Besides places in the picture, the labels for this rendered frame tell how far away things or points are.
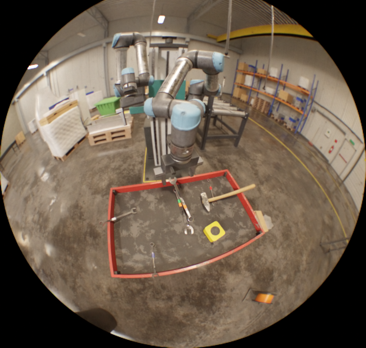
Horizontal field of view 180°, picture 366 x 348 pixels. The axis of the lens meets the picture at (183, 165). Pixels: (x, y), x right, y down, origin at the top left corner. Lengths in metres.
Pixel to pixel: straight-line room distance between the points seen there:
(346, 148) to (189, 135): 9.95
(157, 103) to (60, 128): 3.22
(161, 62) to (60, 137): 2.97
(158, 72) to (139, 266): 1.38
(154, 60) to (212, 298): 2.43
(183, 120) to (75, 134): 3.60
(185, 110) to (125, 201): 0.54
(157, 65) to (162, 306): 2.37
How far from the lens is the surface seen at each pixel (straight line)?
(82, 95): 4.57
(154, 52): 1.20
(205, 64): 0.67
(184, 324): 1.72
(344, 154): 10.02
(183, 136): 0.31
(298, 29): 8.62
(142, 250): 0.56
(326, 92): 10.58
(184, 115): 0.28
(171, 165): 0.39
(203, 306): 1.62
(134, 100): 0.67
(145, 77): 0.83
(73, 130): 3.72
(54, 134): 3.44
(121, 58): 0.97
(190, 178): 0.67
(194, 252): 0.55
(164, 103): 0.41
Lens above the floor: 1.45
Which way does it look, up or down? 44 degrees down
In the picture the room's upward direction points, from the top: 5 degrees clockwise
